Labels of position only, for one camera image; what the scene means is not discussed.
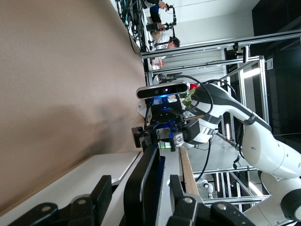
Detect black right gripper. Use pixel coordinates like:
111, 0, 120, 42
131, 103, 201, 153

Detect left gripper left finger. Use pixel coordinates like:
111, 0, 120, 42
9, 175, 112, 226

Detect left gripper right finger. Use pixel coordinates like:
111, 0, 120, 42
166, 174, 256, 226

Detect light wooden drawer cabinet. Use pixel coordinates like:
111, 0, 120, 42
0, 147, 200, 226

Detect person in white shirt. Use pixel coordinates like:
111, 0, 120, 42
150, 32, 182, 51

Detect black handheld gripper rig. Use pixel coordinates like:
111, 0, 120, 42
162, 4, 177, 41

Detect brown table cover sheet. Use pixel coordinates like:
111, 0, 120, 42
0, 0, 147, 212

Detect person with dark sleeves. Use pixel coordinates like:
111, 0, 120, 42
143, 0, 170, 31

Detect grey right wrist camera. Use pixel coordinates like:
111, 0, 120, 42
136, 81, 190, 99

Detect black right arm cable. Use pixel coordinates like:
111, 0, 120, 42
174, 75, 215, 182

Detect aluminium cell frame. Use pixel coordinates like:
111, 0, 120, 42
141, 30, 301, 212

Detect frame-mounted white camera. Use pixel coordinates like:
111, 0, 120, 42
224, 42, 250, 64

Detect tangled black cable bundle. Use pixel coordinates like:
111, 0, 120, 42
115, 0, 146, 54

